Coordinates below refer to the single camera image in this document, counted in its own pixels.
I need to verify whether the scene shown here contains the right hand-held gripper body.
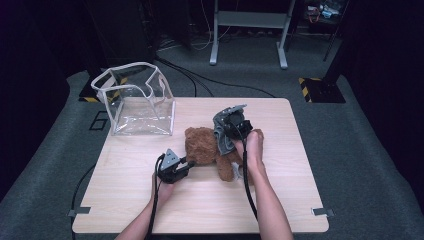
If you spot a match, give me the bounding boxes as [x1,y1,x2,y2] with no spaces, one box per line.
[218,104,254,141]

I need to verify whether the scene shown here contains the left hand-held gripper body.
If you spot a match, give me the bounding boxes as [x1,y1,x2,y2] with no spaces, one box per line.
[156,148,188,185]

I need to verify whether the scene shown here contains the brown teddy bear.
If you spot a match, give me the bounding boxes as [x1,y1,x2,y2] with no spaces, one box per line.
[184,126,267,183]

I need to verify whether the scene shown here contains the clear plastic bag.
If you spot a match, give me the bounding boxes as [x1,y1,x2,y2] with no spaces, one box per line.
[90,61,177,137]

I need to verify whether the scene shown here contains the person's left hand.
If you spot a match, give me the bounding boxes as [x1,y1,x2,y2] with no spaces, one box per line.
[151,173,177,208]

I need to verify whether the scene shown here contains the person's right hand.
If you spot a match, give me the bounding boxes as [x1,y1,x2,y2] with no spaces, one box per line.
[231,129,267,175]

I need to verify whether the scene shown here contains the black stand with striped base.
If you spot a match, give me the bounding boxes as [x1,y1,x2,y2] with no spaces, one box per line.
[298,61,348,104]
[78,61,129,103]

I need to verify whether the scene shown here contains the grey tape strip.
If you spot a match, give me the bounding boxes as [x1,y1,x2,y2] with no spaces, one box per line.
[68,206,92,218]
[311,207,335,218]

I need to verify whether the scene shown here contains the white metal stand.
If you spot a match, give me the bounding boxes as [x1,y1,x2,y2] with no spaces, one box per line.
[209,0,296,70]

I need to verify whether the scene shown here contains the cluttered dark shelf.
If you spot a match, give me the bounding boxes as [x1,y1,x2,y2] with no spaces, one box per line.
[301,0,349,34]

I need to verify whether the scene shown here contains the black cabinet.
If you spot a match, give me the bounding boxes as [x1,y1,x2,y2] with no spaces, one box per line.
[83,0,158,68]

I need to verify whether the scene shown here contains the left hand-held gripper cable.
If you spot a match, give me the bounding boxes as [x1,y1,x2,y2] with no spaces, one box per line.
[145,153,167,240]

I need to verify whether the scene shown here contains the hand-held gripper cable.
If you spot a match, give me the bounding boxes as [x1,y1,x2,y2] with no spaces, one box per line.
[232,122,260,222]
[145,153,167,240]

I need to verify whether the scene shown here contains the right hand-held gripper cable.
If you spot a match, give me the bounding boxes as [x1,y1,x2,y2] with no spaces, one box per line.
[232,122,260,222]

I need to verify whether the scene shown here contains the black floor cables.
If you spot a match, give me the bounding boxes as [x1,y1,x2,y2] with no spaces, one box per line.
[154,54,278,99]

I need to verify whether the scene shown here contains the white cable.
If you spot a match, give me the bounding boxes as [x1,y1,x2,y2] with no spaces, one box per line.
[191,0,232,52]

